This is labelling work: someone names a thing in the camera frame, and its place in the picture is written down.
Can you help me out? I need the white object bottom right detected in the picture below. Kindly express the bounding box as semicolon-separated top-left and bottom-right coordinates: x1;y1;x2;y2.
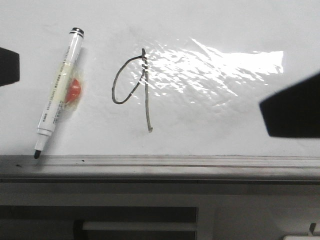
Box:
283;223;320;240

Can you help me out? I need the white whiteboard marker pen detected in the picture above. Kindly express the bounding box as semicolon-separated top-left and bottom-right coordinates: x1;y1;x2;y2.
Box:
33;27;85;159

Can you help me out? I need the white whiteboard with metal frame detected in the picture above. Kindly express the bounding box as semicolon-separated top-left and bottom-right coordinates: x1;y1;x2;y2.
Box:
0;0;320;182

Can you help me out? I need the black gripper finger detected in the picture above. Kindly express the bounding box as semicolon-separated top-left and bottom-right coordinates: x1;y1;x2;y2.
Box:
259;73;320;138
0;47;20;87

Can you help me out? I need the white table frame below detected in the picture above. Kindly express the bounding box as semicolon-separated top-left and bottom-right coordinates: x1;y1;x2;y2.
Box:
0;182;320;240

